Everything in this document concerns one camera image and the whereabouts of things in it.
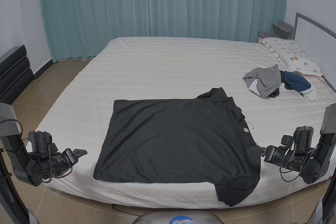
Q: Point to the black T-shirt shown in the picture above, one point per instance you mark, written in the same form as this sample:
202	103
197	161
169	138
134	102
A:
170	139

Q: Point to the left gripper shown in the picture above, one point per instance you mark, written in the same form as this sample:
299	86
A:
67	160

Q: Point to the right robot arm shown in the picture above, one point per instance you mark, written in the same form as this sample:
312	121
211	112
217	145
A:
315	165

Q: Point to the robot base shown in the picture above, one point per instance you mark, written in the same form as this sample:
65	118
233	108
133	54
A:
157	219

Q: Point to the pile of clothes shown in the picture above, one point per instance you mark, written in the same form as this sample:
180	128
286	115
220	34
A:
267	78

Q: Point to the grey bedside table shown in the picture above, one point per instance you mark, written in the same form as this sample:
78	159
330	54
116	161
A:
278	30

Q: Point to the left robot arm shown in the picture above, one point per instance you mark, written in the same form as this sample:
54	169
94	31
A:
23	165

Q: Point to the white printed pillow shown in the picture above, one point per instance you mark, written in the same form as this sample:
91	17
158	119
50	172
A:
291	55

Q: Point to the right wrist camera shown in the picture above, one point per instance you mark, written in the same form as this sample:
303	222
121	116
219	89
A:
286	140

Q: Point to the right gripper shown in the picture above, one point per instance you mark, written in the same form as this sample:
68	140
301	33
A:
273	154

